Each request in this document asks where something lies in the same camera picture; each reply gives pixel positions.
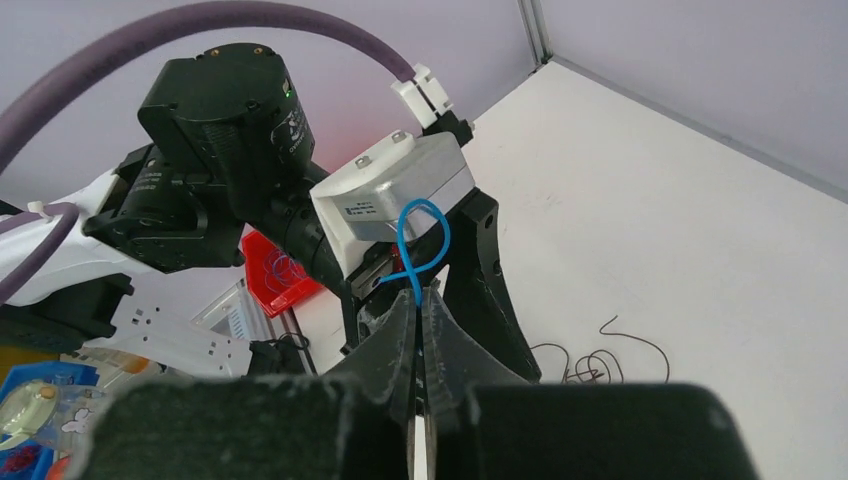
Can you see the red plastic compartment bin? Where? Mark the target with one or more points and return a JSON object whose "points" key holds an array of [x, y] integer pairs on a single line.
{"points": [[275, 281]]}

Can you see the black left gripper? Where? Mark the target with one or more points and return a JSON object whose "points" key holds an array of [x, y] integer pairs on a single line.
{"points": [[475, 291]]}

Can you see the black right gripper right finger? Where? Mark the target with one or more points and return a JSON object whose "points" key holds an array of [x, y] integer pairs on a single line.
{"points": [[490, 423]]}

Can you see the clutter of plastic bags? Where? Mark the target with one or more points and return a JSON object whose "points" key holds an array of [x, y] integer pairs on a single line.
{"points": [[48, 402]]}

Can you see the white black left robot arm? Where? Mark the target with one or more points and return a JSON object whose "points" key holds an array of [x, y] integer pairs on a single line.
{"points": [[230, 147]]}

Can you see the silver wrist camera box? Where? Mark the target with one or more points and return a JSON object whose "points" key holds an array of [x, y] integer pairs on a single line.
{"points": [[360, 204]]}

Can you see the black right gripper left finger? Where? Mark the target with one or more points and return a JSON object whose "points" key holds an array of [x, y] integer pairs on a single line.
{"points": [[348, 423]]}

